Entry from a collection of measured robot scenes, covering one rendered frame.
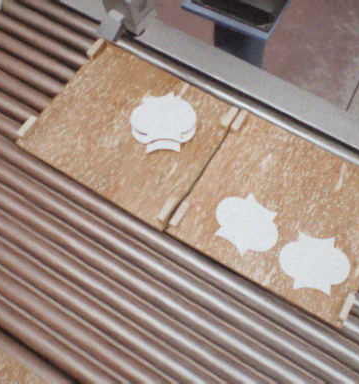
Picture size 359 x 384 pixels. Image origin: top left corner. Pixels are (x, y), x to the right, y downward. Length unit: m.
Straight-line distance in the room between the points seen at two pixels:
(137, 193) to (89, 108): 0.26
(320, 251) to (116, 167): 0.49
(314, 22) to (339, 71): 0.30
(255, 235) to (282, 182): 0.14
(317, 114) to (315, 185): 0.20
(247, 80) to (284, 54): 1.22
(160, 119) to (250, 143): 0.22
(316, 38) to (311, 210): 1.56
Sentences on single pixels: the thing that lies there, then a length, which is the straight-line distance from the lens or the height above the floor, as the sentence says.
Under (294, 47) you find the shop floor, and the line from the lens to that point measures 2.61.
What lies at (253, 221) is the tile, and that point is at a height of 0.94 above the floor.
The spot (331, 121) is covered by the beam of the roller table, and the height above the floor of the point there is 0.92.
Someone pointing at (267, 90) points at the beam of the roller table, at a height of 0.91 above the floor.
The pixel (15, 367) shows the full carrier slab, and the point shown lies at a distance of 1.18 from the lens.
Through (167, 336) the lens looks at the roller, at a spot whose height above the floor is 0.92.
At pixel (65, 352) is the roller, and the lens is 1.17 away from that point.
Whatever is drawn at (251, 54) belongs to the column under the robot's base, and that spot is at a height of 0.66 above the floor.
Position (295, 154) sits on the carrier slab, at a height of 0.94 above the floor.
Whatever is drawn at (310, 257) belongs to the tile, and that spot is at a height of 0.94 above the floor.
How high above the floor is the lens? 2.05
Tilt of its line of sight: 64 degrees down
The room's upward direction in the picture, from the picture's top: straight up
